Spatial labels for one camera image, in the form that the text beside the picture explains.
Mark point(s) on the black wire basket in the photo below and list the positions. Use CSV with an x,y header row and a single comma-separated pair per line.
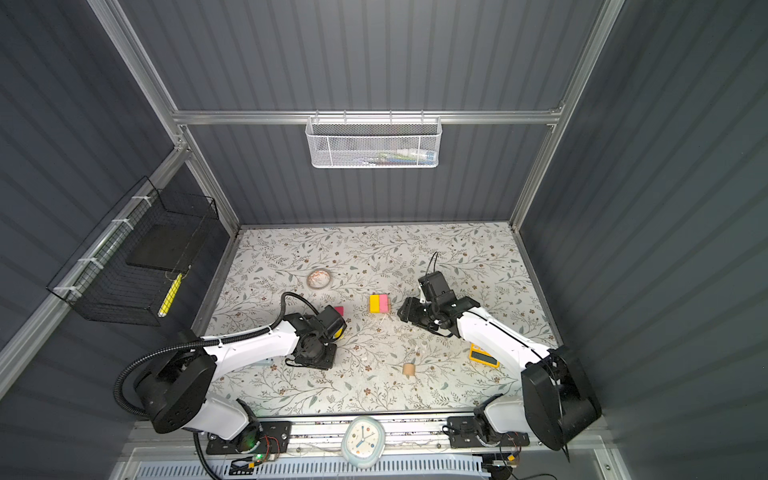
x,y
133,271

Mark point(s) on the black foam pad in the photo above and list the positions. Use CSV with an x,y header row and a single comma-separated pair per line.
x,y
167,248

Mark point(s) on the yellow rectangular block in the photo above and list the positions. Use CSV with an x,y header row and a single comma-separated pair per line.
x,y
374,304

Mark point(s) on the white round clock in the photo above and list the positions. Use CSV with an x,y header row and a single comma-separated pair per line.
x,y
363,442

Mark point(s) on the white wire mesh basket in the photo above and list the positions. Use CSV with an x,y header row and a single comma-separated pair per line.
x,y
368,145

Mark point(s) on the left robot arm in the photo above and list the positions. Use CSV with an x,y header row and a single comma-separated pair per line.
x,y
175,388

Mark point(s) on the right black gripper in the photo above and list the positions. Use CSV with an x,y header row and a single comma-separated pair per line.
x,y
409,312

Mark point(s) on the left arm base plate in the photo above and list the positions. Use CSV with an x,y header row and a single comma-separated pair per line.
x,y
268,438

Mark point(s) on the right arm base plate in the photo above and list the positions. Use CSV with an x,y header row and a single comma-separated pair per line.
x,y
470,432

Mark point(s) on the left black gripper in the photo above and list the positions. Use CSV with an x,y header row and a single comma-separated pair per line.
x,y
328,364

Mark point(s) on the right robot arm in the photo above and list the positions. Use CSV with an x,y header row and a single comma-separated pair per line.
x,y
558,400

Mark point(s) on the roll of clear tape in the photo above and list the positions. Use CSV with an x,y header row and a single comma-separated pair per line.
x,y
319,279

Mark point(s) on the yellow marker pen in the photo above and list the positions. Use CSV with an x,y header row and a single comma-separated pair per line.
x,y
170,296

